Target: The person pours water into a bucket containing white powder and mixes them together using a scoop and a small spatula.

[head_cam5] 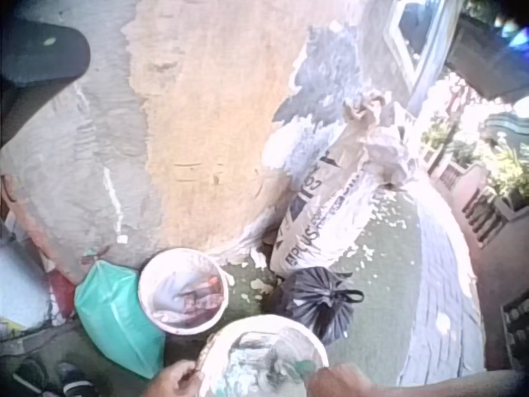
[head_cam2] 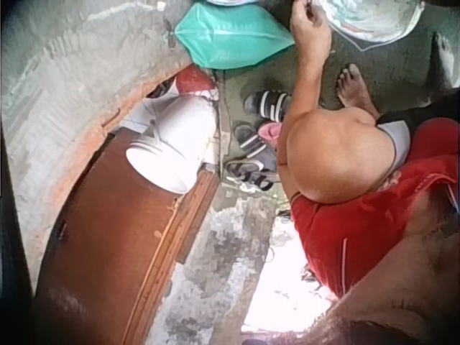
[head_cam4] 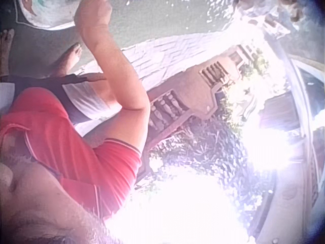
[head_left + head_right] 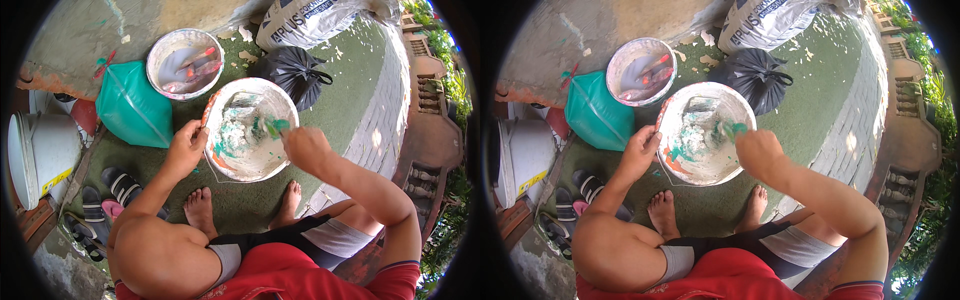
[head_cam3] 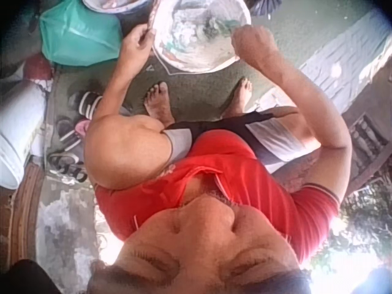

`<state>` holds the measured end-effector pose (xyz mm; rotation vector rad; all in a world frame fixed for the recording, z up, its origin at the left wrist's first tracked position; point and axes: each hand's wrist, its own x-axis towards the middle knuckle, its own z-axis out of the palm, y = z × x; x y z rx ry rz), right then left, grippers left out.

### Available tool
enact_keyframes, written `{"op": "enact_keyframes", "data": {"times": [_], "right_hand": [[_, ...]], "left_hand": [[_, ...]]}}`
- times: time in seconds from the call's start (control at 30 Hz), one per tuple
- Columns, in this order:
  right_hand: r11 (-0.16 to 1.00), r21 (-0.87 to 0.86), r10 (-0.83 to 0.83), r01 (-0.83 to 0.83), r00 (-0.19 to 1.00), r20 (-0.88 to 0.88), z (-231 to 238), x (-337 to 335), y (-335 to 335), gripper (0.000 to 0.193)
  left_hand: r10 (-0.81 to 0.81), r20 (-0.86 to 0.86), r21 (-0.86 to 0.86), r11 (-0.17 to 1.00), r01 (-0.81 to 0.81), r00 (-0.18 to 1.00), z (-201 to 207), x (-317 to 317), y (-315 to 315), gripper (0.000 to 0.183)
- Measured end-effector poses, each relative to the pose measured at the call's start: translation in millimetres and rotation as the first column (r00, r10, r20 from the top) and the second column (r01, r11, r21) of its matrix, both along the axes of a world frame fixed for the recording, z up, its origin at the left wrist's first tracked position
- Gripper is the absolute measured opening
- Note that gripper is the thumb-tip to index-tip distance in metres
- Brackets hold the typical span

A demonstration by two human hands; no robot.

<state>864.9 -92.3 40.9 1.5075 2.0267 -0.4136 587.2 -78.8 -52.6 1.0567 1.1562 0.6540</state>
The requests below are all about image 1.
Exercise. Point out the white sack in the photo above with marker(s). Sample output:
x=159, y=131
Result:
x=20, y=285

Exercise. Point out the large white mixing bucket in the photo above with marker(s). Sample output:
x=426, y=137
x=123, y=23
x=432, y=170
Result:
x=264, y=343

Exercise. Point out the person's left hand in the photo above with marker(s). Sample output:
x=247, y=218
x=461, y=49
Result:
x=171, y=382

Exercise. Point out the person's right fingers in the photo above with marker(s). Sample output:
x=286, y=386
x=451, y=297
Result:
x=319, y=382

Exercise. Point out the brown paper cement sack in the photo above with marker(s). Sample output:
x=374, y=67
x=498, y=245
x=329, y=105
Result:
x=330, y=207

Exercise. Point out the red container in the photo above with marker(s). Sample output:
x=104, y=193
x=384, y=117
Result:
x=62, y=293

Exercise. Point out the dark crate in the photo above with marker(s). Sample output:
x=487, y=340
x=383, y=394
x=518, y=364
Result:
x=516, y=331

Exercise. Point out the green garden plants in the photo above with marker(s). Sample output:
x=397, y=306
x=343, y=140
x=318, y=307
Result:
x=504, y=165

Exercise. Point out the black plastic bag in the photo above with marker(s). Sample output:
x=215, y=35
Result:
x=318, y=302

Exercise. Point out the small white bucket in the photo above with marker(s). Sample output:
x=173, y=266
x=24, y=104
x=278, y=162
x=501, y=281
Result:
x=182, y=289

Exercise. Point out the dark cap brim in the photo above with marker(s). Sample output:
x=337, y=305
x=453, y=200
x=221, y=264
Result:
x=41, y=66

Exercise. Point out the person's left fingers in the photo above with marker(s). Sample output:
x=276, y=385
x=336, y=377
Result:
x=189, y=372

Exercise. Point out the person's right hand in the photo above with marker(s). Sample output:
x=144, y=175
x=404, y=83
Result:
x=341, y=382

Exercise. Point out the brown balustrade fence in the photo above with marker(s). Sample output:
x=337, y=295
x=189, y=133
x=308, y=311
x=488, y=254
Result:
x=475, y=207

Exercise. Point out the dark awning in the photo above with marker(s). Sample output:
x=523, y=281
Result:
x=487, y=54

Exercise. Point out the green plastic bag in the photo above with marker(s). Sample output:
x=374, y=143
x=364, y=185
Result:
x=115, y=314

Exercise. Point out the white window frame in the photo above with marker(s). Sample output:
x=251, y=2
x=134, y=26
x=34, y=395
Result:
x=417, y=45

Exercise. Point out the dark shoe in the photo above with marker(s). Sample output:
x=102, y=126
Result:
x=74, y=382
x=29, y=376

